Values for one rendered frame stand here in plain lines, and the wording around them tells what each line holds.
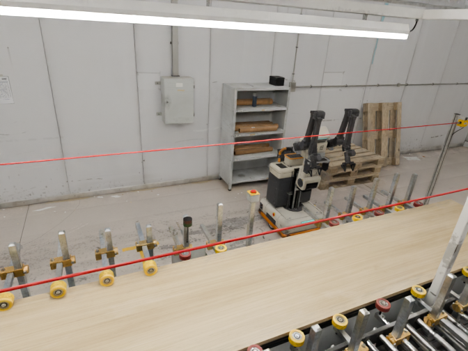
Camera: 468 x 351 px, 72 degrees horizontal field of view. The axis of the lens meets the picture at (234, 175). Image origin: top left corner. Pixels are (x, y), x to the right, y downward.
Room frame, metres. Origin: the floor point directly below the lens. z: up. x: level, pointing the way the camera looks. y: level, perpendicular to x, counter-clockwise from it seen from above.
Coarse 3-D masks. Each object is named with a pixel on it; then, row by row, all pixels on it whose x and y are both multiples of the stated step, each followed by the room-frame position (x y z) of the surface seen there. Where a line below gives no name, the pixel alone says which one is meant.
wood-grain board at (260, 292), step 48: (288, 240) 1.96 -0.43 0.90; (336, 240) 2.00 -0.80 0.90; (384, 240) 2.04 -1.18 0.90; (432, 240) 2.08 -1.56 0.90; (96, 288) 1.38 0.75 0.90; (144, 288) 1.40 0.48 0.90; (192, 288) 1.43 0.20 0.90; (240, 288) 1.45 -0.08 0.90; (288, 288) 1.48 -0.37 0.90; (336, 288) 1.50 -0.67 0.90; (384, 288) 1.53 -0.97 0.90; (0, 336) 1.04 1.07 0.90; (48, 336) 1.06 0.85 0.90; (96, 336) 1.07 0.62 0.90; (144, 336) 1.09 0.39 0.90; (192, 336) 1.11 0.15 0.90; (240, 336) 1.13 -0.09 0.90
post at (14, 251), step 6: (12, 246) 1.42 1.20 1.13; (12, 252) 1.42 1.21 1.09; (18, 252) 1.45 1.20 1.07; (12, 258) 1.42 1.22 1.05; (18, 258) 1.43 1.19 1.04; (18, 264) 1.42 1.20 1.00; (24, 276) 1.44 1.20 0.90; (18, 282) 1.41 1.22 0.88; (24, 282) 1.43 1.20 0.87; (24, 288) 1.42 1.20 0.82; (24, 294) 1.42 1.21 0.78; (30, 294) 1.45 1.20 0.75
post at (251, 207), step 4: (252, 204) 2.06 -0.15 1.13; (252, 208) 2.07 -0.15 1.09; (252, 212) 2.07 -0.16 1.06; (248, 216) 2.09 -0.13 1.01; (252, 216) 2.07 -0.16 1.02; (248, 220) 2.08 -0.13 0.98; (252, 220) 2.07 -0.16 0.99; (248, 224) 2.08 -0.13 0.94; (252, 224) 2.07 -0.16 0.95; (248, 228) 2.07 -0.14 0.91; (252, 228) 2.07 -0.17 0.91; (248, 232) 2.07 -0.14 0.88; (252, 232) 2.07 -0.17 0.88; (248, 240) 2.06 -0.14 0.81; (248, 244) 2.06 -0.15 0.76
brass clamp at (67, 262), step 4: (60, 256) 1.55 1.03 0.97; (72, 256) 1.56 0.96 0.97; (56, 260) 1.51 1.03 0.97; (60, 260) 1.51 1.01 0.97; (64, 260) 1.52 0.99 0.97; (68, 260) 1.53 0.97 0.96; (72, 260) 1.54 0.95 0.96; (52, 264) 1.49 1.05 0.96; (64, 264) 1.51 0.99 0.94; (68, 264) 1.52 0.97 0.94; (52, 268) 1.49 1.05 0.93
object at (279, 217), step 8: (264, 200) 3.68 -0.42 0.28; (264, 208) 3.60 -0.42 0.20; (272, 208) 3.48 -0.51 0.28; (280, 208) 3.48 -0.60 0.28; (288, 208) 3.51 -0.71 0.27; (312, 208) 3.54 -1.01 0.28; (264, 216) 3.57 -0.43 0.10; (272, 216) 3.41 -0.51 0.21; (280, 216) 3.31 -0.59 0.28; (288, 216) 3.32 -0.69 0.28; (296, 216) 3.33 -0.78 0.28; (304, 216) 3.34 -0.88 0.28; (320, 216) 3.38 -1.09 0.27; (272, 224) 3.38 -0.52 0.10; (280, 224) 3.24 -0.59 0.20; (288, 224) 3.17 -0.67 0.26; (296, 224) 3.21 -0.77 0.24; (312, 224) 3.31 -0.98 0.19; (280, 232) 3.22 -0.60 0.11; (288, 232) 3.17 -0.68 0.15; (296, 232) 3.22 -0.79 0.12; (304, 232) 3.26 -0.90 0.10
